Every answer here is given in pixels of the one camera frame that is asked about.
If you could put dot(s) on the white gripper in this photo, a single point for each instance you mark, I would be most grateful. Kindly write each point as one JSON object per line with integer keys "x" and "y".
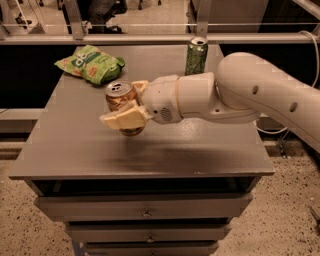
{"x": 160, "y": 98}

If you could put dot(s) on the orange soda can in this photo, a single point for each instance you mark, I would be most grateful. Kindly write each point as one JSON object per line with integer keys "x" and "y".
{"x": 120, "y": 93}

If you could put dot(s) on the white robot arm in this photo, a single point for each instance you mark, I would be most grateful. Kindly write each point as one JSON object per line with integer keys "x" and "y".
{"x": 243, "y": 87}

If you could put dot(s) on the green rice chip bag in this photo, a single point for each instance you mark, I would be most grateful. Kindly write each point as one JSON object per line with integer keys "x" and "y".
{"x": 93, "y": 65}

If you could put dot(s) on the green soda can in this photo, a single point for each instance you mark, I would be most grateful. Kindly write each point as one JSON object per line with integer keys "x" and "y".
{"x": 196, "y": 55}

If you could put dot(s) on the metal window railing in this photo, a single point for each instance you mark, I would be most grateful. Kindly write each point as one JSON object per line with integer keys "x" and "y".
{"x": 50, "y": 22}

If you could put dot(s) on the grey drawer cabinet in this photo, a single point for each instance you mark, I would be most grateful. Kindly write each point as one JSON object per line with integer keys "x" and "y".
{"x": 171, "y": 190}

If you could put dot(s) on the black office chair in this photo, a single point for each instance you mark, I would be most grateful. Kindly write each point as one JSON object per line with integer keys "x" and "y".
{"x": 96, "y": 13}

